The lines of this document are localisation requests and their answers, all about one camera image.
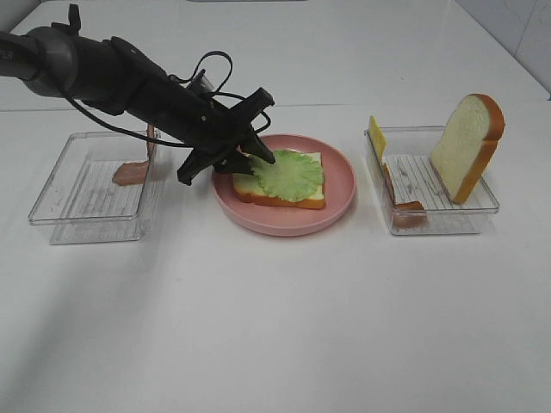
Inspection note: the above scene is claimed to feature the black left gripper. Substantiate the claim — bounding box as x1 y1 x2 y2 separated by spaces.
110 36 276 185

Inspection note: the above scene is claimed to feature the bread slice with brown crust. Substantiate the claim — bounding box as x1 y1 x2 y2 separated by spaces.
232 149 325 210

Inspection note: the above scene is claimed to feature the green lettuce leaf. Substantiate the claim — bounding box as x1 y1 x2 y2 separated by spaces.
249 149 325 203

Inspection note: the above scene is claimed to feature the brown bacon strip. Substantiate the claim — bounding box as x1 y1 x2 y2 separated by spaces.
382 163 428 230
112 142 155 186

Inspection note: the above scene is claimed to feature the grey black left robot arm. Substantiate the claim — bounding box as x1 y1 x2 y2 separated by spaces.
1 4 275 185

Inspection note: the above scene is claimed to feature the pink round plate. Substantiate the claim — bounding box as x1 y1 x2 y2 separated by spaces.
212 134 356 237

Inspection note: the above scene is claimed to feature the yellow cheese slice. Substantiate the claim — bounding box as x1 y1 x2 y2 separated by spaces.
368 115 387 164

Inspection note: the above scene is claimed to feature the clear plastic right container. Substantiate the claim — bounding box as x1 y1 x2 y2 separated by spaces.
364 126 499 236

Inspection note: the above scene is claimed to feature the clear plastic container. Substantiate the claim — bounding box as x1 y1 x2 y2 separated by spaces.
28 133 172 245
364 126 499 236

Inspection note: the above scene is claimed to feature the clear plastic left container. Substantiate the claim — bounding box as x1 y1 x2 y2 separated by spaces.
28 133 172 245

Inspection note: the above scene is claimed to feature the upright bread slice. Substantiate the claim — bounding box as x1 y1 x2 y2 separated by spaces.
430 93 505 204

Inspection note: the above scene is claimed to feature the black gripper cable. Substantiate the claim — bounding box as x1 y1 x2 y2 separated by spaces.
64 51 273 150

